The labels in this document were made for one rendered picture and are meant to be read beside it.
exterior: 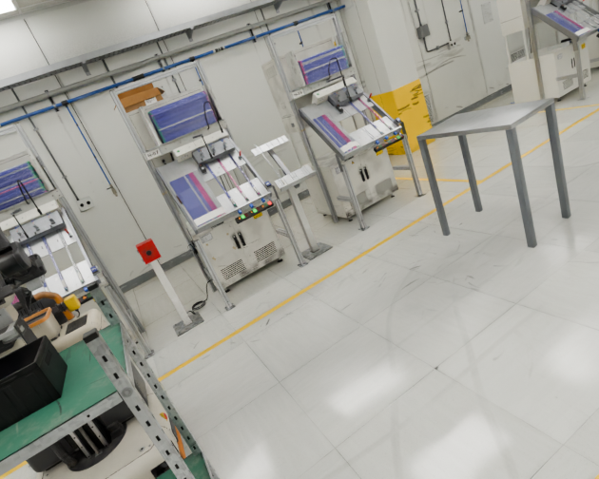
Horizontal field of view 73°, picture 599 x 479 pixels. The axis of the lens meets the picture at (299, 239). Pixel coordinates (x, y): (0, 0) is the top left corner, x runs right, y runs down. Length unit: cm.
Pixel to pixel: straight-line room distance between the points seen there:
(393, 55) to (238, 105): 216
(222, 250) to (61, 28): 292
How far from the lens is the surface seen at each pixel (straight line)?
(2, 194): 362
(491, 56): 814
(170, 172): 357
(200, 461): 171
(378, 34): 591
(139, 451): 208
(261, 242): 372
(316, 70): 415
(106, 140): 508
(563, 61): 659
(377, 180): 429
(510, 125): 263
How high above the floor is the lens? 141
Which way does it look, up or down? 20 degrees down
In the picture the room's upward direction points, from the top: 22 degrees counter-clockwise
